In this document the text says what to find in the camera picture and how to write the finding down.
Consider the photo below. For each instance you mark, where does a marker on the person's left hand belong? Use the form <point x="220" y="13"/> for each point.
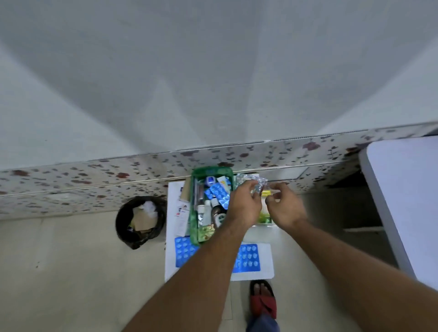
<point x="243" y="208"/>

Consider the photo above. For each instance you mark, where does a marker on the person's right hand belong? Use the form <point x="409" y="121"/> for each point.
<point x="287" y="210"/>

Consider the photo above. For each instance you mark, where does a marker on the dark bottle green label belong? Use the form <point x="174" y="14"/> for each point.
<point x="218" y="217"/>

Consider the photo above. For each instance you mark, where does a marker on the small blue blister strip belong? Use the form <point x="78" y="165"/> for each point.
<point x="208" y="194"/>
<point x="220" y="195"/>

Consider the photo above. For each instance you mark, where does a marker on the white yellow tube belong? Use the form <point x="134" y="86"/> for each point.
<point x="224" y="184"/>

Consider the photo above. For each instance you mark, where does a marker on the silver blister pack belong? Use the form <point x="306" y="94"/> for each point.
<point x="244" y="178"/>

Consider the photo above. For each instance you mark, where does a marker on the small white cap bottle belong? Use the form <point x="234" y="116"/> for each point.
<point x="201" y="209"/>

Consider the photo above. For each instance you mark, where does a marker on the white jar blue label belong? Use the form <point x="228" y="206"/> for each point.
<point x="210" y="181"/>

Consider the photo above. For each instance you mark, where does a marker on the green gold sachet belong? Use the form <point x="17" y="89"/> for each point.
<point x="206" y="233"/>

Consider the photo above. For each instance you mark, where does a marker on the grey slim case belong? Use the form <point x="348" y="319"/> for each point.
<point x="198" y="193"/>

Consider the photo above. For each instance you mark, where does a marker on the green plastic basket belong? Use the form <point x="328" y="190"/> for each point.
<point x="212" y="171"/>

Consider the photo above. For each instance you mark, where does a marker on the large blue blister pack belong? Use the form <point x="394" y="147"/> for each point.
<point x="184" y="251"/>
<point x="248" y="260"/>

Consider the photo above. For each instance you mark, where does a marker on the brown cardboard roll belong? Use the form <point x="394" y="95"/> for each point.
<point x="185" y="189"/>

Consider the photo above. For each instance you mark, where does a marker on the small white green medicine box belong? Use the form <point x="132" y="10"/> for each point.
<point x="181" y="225"/>

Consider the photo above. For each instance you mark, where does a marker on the brown cardboard sheet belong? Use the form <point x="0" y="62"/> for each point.
<point x="143" y="220"/>

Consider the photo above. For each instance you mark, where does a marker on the person's left forearm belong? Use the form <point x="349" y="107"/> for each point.
<point x="191" y="290"/>

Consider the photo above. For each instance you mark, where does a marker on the person's right forearm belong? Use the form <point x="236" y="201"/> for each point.
<point x="359" y="280"/>

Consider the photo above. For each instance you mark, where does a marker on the person's right leg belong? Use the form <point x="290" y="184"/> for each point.
<point x="262" y="325"/>

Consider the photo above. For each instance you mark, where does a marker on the crumpled white plastic bag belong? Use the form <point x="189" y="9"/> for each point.
<point x="149" y="208"/>

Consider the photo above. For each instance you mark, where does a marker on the red right sandal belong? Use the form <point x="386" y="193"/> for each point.
<point x="262" y="302"/>

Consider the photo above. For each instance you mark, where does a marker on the large white table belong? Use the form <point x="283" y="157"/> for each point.
<point x="407" y="205"/>

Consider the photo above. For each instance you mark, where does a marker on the black trash bin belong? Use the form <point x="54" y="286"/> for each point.
<point x="121" y="222"/>

